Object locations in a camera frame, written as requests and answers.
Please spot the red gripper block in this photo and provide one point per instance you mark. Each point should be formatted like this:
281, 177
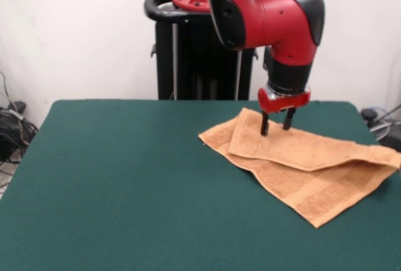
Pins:
279, 103

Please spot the orange terry towel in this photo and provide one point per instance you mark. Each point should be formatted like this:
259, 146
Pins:
313, 170

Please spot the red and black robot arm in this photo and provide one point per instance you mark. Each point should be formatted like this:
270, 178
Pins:
275, 20

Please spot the dark green table cloth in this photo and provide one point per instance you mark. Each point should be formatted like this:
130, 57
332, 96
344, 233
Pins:
109, 189

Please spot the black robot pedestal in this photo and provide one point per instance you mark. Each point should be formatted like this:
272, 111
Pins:
188, 64

